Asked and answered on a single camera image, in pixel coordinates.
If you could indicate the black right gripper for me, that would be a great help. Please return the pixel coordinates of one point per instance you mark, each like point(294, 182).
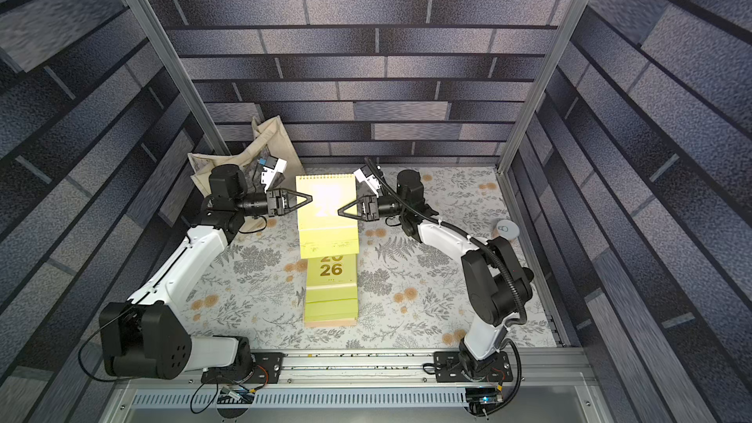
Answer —
point(369, 208)

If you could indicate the aluminium frame post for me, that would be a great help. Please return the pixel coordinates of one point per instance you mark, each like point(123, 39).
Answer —
point(155, 32)
point(535, 96)

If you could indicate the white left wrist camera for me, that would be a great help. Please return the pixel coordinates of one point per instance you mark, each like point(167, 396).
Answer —
point(272, 172)

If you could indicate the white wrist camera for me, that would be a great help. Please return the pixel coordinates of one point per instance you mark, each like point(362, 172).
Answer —
point(272, 172)
point(371, 178)

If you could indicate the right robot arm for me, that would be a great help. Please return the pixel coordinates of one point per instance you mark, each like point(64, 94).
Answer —
point(409, 183)

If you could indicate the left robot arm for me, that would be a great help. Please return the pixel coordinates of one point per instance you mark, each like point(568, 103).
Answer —
point(144, 336)

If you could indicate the right aluminium frame post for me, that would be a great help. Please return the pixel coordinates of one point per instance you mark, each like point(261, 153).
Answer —
point(535, 96)

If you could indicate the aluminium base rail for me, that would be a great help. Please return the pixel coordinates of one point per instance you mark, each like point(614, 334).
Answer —
point(341, 369)

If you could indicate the pink 2026 desk calendar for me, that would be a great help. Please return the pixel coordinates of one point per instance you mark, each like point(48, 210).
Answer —
point(347, 322)

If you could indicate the green 2026 calendar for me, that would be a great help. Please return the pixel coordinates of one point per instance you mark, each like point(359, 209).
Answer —
point(323, 233)
point(331, 291)

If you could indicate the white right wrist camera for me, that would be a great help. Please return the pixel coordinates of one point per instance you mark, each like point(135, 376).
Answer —
point(371, 178)

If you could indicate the left aluminium frame post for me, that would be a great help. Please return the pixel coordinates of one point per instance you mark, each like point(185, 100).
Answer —
point(155, 32)

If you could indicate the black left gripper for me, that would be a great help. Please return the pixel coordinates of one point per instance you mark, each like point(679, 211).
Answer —
point(276, 202)

